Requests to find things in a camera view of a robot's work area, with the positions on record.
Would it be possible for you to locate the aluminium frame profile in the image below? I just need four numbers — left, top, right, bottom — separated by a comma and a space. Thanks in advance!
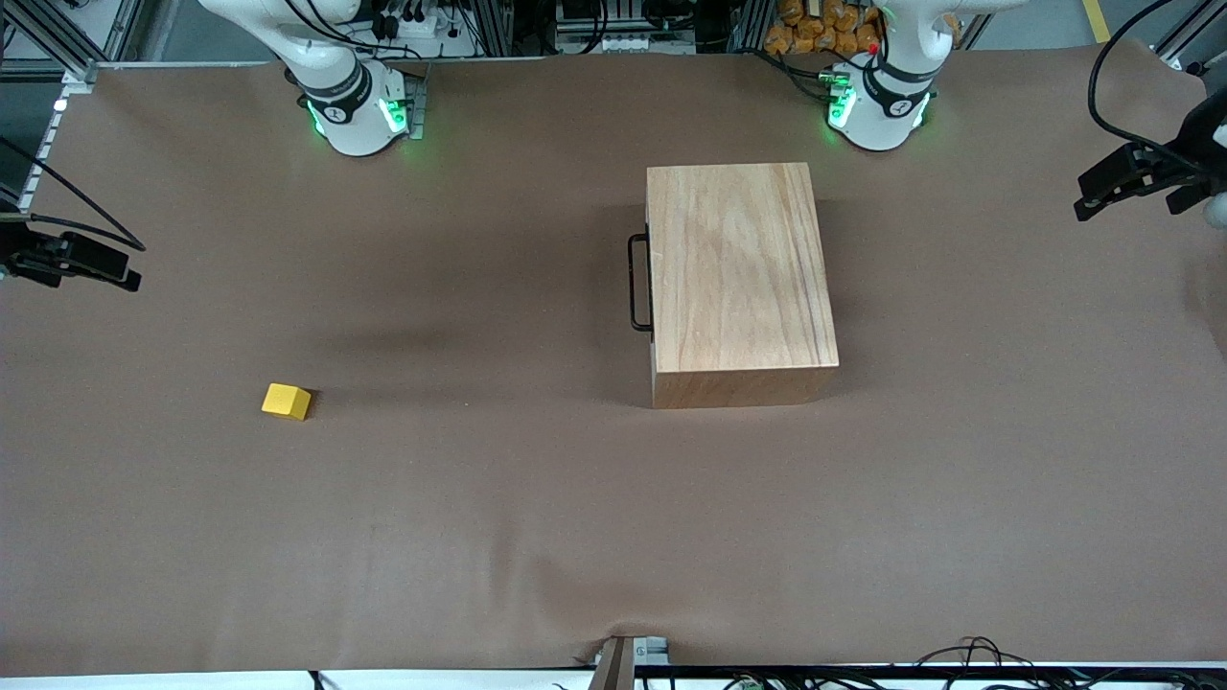
0, 0, 102, 85

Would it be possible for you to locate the brown table mat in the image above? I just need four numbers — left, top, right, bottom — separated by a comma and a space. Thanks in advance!
0, 38, 1227, 677

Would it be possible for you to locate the white power strip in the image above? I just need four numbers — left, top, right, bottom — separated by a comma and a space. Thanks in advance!
369, 8, 480, 58

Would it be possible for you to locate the metal table edge bracket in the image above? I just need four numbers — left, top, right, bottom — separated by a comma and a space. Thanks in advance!
587, 634, 672, 690

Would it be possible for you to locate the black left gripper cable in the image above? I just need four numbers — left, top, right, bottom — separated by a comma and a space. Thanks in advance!
1087, 0, 1227, 175

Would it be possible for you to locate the wooden drawer cabinet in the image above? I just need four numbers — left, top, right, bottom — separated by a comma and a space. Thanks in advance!
645, 162, 841, 410

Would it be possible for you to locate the white perforated rail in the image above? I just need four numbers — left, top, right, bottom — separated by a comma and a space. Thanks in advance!
17, 91, 70, 207

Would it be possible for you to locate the black cable bundle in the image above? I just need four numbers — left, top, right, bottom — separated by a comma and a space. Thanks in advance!
911, 635, 1227, 690

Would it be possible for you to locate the black metal drawer handle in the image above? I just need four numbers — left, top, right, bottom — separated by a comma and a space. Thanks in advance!
628, 234, 655, 334

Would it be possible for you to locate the yellow wooden block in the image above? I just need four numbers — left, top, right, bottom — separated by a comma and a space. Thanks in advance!
261, 382, 313, 422

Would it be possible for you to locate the orange toy pile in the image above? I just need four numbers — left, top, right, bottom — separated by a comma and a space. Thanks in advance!
764, 0, 885, 56

